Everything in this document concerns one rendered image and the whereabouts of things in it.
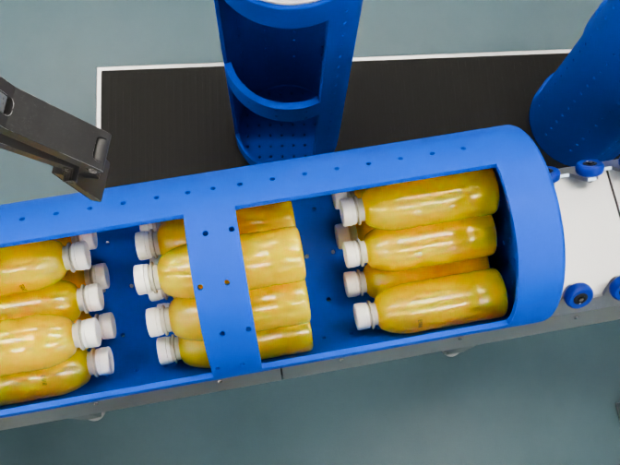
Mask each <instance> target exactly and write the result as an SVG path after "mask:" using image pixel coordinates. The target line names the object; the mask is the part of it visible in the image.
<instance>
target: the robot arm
mask: <svg viewBox="0 0 620 465"><path fill-rule="evenodd" d="M111 136H112V135H111V134H110V133H108V132H106V131H105V130H102V129H100V128H98V127H97V126H95V125H91V124H89V123H87V122H85V121H83V120H81V119H79V118H77V117H75V116H74V115H72V114H70V113H67V112H65V111H63V110H61V109H59V108H57V107H55V106H53V105H51V104H50V103H48V102H46V101H43V100H41V99H39V98H37V97H35V96H33V95H31V94H29V93H28V92H26V91H24V90H22V89H18V88H16V87H15V86H14V85H12V84H11V83H9V82H8V81H7V80H5V79H4V78H3V77H1V76H0V149H5V150H8V151H11V152H14V153H17V154H19V155H22V156H25V157H28V158H31V159H34V160H36V161H41V162H43V163H46V164H49V165H52V166H53V170H52V173H53V174H54V175H55V176H57V177H58V178H60V179H61V180H63V182H65V183H67V184H68V185H70V186H72V187H73V188H74V189H76V190H77V191H78V192H79V193H81V194H82V195H83V196H85V197H87V198H88V199H90V200H92V201H98V202H101V200H102V196H103V191H104V187H105V184H106V179H107V175H108V172H109V167H110V163H109V162H108V161H107V160H106V157H107V153H108V148H109V145H110V141H111Z"/></svg>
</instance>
